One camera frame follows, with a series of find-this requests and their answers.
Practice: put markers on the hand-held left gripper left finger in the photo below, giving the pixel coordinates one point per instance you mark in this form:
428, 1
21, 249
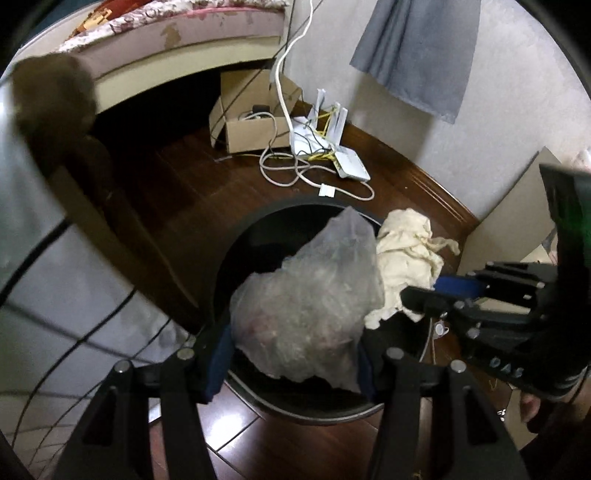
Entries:
217, 367

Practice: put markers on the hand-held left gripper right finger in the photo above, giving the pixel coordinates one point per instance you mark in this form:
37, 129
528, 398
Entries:
365, 374

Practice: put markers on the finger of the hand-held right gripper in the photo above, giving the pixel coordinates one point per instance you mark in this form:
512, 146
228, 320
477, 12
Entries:
457, 286
429, 300

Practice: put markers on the cream cloth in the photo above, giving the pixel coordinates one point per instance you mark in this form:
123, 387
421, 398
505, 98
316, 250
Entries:
406, 249

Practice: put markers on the clear plastic bag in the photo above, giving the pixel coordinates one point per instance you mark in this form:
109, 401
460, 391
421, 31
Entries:
304, 304

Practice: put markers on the black round bin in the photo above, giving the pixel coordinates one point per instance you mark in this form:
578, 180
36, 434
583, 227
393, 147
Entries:
258, 240

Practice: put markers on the person's right hand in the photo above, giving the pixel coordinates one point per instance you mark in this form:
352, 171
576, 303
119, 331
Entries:
530, 408

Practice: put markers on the beige cabinet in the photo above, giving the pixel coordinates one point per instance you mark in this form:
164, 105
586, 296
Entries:
508, 217

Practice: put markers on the small white adapter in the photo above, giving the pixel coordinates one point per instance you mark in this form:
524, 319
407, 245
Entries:
328, 190

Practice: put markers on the flat white modem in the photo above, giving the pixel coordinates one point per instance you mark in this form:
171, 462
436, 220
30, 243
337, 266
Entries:
353, 166

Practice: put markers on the white checkered blanket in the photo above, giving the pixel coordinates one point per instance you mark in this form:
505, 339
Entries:
46, 300

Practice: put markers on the white router with antennas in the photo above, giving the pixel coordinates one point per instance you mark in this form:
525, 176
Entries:
300, 143

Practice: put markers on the brown cardboard box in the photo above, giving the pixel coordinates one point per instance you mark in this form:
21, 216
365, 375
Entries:
244, 136

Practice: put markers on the grey hanging cloth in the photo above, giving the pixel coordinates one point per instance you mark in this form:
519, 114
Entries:
415, 50

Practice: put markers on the brown fuzzy cloth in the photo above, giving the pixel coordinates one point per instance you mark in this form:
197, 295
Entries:
51, 101

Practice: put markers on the pink floral bed mattress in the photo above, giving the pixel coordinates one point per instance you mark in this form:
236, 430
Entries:
184, 37

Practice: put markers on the red patterned blanket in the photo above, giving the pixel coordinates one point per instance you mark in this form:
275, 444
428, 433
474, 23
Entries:
111, 11

